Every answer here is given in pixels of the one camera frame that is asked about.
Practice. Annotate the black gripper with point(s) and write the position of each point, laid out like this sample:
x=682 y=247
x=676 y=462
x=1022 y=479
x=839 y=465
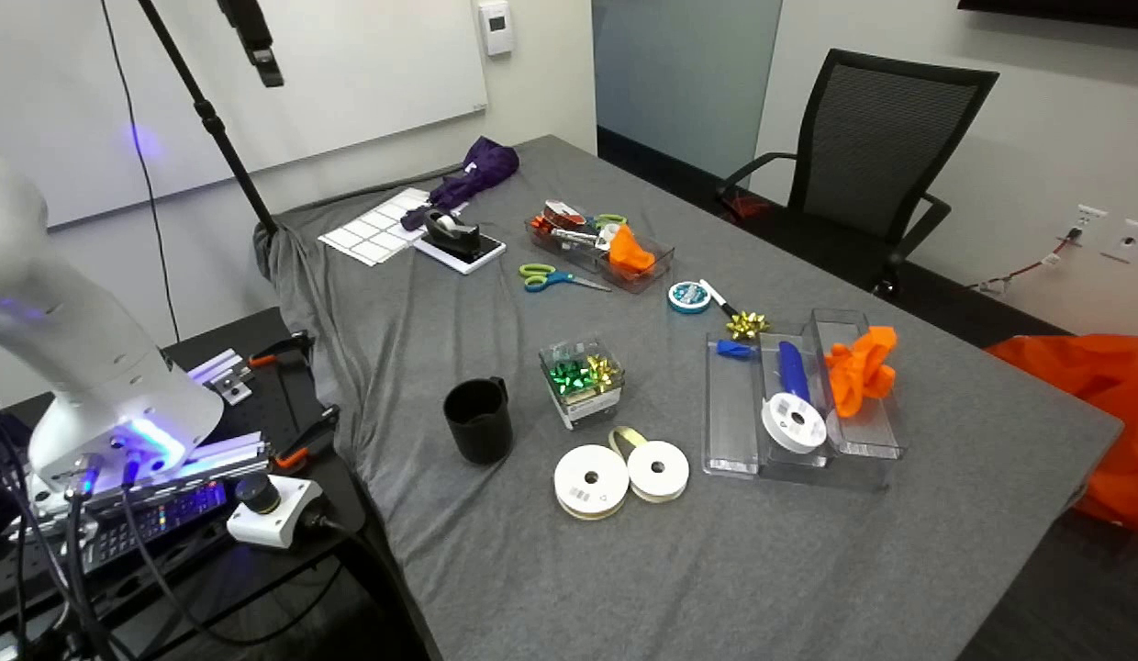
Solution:
x=245 y=20

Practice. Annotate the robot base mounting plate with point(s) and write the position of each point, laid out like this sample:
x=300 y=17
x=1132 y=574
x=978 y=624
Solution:
x=166 y=491

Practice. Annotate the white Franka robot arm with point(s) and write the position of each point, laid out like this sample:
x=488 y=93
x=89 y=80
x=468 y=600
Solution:
x=68 y=344

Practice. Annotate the red ribbon bow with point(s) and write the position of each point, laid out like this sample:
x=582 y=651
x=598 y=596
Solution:
x=554 y=227

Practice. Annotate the orange gift bow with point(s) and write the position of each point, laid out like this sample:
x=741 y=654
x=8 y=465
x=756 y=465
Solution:
x=630 y=250

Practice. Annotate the green gift bow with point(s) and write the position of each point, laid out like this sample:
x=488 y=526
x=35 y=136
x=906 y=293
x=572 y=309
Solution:
x=572 y=376

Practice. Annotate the small square clear container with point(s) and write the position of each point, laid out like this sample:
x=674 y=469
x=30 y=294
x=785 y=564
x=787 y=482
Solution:
x=582 y=410

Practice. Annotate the gold bow with dark specks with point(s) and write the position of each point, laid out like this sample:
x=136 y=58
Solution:
x=746 y=326

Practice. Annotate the black tripod pole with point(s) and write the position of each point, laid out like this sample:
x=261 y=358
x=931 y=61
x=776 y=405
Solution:
x=214 y=131

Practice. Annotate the white label sheet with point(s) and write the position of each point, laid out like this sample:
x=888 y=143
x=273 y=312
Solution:
x=373 y=230

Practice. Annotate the purple folded umbrella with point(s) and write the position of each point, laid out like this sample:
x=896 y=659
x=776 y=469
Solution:
x=478 y=169

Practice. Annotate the black tape dispenser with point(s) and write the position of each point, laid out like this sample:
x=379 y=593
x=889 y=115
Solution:
x=448 y=230

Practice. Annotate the green and blue scissors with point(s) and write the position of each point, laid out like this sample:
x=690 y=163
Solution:
x=541 y=278

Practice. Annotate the black mug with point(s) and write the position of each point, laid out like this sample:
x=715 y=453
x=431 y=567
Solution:
x=478 y=424

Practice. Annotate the white emergency stop button box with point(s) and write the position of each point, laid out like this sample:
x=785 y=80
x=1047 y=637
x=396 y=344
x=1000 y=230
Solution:
x=276 y=517

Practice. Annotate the teal ribbon spool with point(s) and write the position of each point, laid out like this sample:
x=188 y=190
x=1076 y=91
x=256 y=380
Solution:
x=690 y=294

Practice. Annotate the black robot cart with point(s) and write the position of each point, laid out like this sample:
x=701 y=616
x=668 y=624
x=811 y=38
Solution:
x=287 y=589

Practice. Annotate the large white ribbon spool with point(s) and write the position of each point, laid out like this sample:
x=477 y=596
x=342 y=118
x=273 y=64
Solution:
x=590 y=482

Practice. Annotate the small blue ribbon piece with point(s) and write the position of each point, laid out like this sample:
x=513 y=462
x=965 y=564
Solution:
x=735 y=351

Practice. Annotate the white spool with gold ribbon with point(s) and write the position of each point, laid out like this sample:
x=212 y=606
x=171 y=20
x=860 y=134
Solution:
x=658 y=471

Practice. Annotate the clear three-compartment organizer tray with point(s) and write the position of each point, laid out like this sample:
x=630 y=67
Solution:
x=732 y=427

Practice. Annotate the blue ribbon roll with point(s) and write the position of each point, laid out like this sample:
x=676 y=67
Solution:
x=796 y=367

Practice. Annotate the black mesh office chair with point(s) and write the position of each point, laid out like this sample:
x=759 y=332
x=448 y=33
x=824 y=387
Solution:
x=883 y=134

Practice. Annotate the white ribbon spool in tray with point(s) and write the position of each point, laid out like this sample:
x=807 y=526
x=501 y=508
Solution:
x=796 y=424

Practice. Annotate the orange ribbon bundle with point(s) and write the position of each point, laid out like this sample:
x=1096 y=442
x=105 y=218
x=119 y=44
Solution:
x=860 y=372

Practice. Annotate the grey tablecloth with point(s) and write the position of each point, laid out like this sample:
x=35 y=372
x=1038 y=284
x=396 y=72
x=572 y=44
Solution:
x=718 y=564

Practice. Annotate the orange plastic bag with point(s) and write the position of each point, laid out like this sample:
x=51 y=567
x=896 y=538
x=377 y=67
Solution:
x=1104 y=380

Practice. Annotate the white wall thermostat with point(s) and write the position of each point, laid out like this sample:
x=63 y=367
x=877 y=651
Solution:
x=496 y=22

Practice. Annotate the black wall television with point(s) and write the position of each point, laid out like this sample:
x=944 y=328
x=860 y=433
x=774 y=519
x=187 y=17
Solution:
x=1060 y=10

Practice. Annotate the white wall outlet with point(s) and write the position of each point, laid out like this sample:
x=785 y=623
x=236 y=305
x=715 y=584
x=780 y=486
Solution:
x=1092 y=223

